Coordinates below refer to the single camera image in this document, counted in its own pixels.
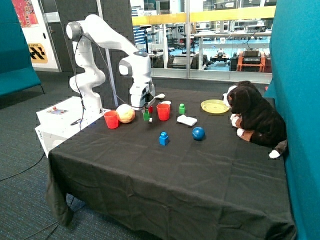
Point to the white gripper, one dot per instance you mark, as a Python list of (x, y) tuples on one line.
[(142, 95)]

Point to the green block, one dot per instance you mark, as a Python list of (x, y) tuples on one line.
[(181, 108), (146, 115)]

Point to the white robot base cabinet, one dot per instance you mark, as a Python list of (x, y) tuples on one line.
[(61, 121)]

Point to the right red cup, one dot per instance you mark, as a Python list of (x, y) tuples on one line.
[(163, 111)]

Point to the red cup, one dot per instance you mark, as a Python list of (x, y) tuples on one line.
[(163, 111), (111, 119)]

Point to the white spoon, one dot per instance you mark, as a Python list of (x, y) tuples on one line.
[(160, 96)]

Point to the orange plush ball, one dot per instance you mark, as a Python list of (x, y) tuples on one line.
[(125, 113)]

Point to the white small bowl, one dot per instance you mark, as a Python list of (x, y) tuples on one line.
[(166, 102)]

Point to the left red cup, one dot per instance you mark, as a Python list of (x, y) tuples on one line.
[(111, 119)]

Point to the blue block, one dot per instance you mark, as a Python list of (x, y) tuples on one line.
[(163, 138)]

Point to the white folded cloth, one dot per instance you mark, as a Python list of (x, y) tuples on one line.
[(186, 120)]

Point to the blue ball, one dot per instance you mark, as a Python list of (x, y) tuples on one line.
[(198, 133)]

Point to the black tablecloth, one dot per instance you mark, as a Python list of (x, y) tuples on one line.
[(219, 188)]

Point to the yellow plastic plate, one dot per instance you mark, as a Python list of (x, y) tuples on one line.
[(214, 106)]

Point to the plush dog toy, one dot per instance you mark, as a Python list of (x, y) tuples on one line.
[(256, 120)]

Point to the orange black equipment cart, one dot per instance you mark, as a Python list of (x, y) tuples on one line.
[(251, 60)]

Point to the teal sofa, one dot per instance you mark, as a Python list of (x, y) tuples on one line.
[(16, 70)]

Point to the teal partition wall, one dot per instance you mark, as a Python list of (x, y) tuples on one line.
[(295, 86)]

